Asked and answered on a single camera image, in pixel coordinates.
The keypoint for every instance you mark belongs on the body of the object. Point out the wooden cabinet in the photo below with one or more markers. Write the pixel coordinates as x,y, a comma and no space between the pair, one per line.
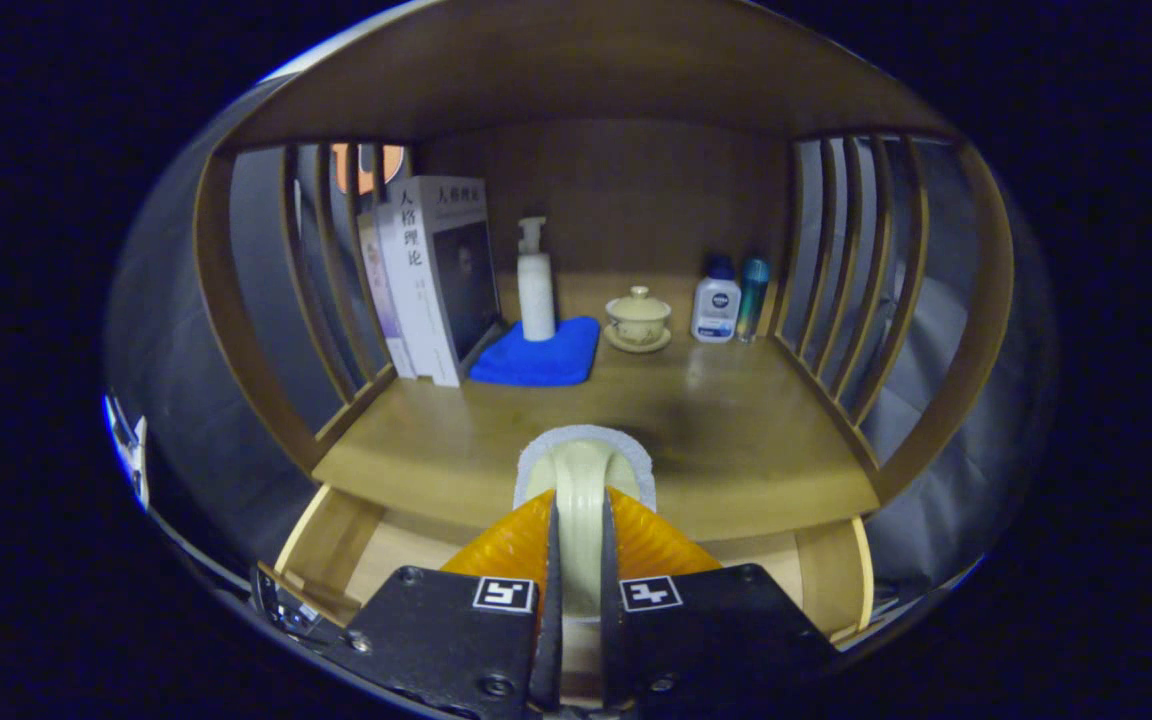
636,190

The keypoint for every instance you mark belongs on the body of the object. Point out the white book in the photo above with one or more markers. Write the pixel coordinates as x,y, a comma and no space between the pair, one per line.
421,290

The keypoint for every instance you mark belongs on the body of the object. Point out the white pump bottle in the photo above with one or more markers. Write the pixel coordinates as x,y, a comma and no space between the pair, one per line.
536,300

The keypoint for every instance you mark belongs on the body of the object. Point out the white stand table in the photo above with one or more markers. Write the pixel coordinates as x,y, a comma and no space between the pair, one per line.
138,455

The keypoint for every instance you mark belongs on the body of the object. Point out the purple book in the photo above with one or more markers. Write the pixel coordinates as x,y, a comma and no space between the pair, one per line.
381,290

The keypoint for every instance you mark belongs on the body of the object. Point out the wooden countertop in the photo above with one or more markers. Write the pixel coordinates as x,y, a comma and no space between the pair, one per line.
736,450

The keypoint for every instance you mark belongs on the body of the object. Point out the wooden drawer with black knob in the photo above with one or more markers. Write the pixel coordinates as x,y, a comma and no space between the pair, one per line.
336,540

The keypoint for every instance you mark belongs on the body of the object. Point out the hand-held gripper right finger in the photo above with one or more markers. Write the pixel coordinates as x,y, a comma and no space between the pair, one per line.
611,640

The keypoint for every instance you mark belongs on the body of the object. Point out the white bottle with blue cap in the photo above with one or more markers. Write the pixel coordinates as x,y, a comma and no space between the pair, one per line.
716,310

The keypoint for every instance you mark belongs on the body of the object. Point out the blue cloth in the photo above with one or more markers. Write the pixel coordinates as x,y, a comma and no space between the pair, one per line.
536,362

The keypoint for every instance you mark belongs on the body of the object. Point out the teal bottle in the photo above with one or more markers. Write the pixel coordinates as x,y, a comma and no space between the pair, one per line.
754,300

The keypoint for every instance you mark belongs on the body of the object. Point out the black power strip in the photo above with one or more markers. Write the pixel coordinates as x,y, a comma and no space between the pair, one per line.
286,605

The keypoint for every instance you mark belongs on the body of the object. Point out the cream lidded teacup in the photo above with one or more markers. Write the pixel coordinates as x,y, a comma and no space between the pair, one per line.
638,320

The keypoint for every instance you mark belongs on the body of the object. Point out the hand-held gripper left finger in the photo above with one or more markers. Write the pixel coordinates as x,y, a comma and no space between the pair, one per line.
548,640

